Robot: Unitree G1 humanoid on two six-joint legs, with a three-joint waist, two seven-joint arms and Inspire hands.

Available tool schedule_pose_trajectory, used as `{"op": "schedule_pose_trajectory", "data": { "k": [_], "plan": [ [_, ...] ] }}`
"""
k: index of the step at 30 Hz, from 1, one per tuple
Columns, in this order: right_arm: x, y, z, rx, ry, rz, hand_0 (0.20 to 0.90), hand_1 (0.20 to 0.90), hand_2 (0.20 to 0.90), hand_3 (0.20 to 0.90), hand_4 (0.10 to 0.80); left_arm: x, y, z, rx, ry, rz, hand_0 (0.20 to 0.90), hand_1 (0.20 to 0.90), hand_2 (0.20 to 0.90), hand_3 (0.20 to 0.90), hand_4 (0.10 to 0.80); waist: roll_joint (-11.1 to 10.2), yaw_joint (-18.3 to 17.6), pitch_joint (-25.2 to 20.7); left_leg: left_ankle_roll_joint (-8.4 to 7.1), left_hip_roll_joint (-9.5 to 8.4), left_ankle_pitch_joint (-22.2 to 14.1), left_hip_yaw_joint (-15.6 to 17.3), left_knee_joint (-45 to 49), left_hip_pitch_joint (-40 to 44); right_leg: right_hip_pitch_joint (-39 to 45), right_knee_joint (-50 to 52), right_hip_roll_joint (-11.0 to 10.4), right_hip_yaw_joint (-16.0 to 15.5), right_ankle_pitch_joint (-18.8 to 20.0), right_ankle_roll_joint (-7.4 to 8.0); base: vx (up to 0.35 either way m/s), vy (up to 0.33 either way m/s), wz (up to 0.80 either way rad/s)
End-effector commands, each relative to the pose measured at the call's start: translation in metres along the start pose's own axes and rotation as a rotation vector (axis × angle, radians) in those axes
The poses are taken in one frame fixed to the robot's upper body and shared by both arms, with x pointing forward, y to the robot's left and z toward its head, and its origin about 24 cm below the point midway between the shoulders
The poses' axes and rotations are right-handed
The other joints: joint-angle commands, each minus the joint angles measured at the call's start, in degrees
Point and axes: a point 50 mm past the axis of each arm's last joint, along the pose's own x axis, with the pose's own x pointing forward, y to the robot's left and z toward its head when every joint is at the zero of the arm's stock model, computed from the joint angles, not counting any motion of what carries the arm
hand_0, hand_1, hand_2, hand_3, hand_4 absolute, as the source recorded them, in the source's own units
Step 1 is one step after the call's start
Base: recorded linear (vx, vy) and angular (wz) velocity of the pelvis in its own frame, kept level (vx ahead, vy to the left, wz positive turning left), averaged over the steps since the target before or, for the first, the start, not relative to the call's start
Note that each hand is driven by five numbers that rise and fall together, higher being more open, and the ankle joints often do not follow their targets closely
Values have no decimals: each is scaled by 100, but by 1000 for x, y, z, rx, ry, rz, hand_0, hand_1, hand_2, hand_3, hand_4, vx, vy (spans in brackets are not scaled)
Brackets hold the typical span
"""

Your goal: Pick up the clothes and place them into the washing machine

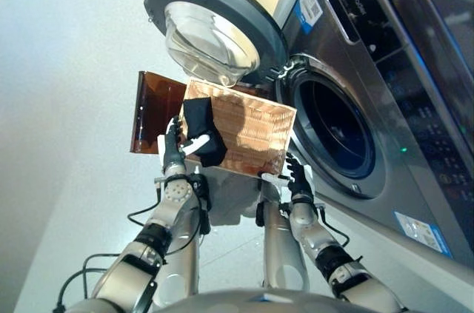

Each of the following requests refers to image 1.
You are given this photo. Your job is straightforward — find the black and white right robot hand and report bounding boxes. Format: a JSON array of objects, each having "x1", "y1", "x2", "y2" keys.
[{"x1": 261, "y1": 152, "x2": 316, "y2": 203}]

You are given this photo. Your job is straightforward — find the blue and white code label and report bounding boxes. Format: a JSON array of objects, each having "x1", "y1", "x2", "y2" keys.
[{"x1": 294, "y1": 0, "x2": 324, "y2": 35}]

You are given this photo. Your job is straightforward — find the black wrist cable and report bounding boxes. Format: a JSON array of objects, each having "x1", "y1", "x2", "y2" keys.
[
  {"x1": 51, "y1": 201, "x2": 208, "y2": 313},
  {"x1": 314, "y1": 205, "x2": 351, "y2": 249}
]

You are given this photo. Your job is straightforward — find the silver right robot leg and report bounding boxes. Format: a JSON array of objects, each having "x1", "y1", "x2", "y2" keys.
[{"x1": 257, "y1": 179, "x2": 312, "y2": 290}]

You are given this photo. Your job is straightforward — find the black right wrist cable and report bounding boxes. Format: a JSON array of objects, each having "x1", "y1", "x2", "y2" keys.
[{"x1": 314, "y1": 205, "x2": 351, "y2": 249}]

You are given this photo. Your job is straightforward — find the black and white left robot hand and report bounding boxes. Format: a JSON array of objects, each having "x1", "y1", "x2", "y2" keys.
[{"x1": 162, "y1": 115, "x2": 212, "y2": 177}]

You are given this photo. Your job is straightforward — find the dark grey washing machine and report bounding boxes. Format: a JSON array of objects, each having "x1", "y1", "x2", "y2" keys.
[{"x1": 273, "y1": 0, "x2": 474, "y2": 266}]

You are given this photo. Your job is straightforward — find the round glass washing machine door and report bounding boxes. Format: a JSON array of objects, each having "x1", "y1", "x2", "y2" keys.
[{"x1": 143, "y1": 0, "x2": 290, "y2": 87}]

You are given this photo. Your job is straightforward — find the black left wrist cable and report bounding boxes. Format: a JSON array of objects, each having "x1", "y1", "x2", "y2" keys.
[{"x1": 51, "y1": 201, "x2": 208, "y2": 313}]

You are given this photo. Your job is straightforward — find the dark navy garment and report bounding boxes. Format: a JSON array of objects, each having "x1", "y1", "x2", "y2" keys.
[{"x1": 183, "y1": 97, "x2": 227, "y2": 168}]

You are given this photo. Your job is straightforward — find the tan wicker laundry basket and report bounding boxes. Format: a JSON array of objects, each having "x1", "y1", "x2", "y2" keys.
[{"x1": 181, "y1": 76, "x2": 297, "y2": 181}]

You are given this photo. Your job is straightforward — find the blue energy label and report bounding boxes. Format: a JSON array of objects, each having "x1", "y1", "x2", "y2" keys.
[{"x1": 393, "y1": 211, "x2": 453, "y2": 259}]

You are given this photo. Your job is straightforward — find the grey robot torso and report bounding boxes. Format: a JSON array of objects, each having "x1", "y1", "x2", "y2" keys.
[{"x1": 155, "y1": 288, "x2": 371, "y2": 313}]

